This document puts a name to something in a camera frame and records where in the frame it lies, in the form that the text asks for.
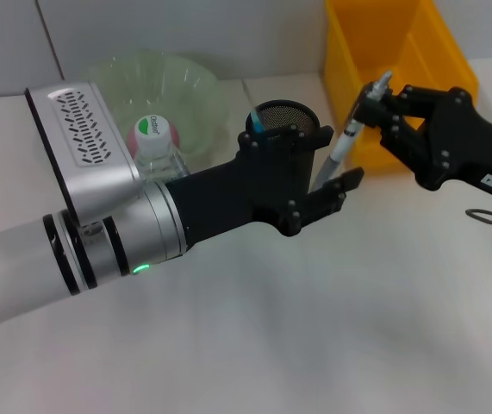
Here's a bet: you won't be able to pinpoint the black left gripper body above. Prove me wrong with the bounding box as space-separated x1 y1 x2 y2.
163 133 312 250

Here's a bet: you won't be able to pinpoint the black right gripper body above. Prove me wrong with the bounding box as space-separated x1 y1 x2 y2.
414 87 492 198

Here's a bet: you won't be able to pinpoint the grey white ballpoint pen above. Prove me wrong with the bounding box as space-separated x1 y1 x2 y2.
309 71 395 191

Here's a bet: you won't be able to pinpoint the blue sheathed scissors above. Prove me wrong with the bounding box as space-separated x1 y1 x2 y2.
248 110 272 135

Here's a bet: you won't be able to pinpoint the clear plastic ruler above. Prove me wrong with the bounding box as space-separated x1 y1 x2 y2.
240 77 264 120

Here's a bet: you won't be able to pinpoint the clear green-label water bottle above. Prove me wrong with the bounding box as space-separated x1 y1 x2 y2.
132 113 190 185

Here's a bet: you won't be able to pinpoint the pink peach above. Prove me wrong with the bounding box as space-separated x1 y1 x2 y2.
124 124 183 159

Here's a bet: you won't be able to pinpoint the black mesh pen holder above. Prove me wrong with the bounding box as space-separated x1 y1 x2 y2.
245 99 321 186

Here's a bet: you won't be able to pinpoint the pale green glass fruit bowl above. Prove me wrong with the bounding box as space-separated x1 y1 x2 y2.
77 50 232 167

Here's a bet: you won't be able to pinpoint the yellow plastic bin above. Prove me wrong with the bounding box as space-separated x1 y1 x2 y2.
323 0 480 172

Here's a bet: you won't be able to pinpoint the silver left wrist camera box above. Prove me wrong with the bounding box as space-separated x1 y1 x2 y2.
24 81 143 225

